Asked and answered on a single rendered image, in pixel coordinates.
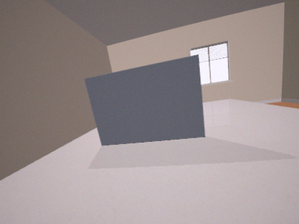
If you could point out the dark grey flat board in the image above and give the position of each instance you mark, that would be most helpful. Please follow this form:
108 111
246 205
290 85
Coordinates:
156 102

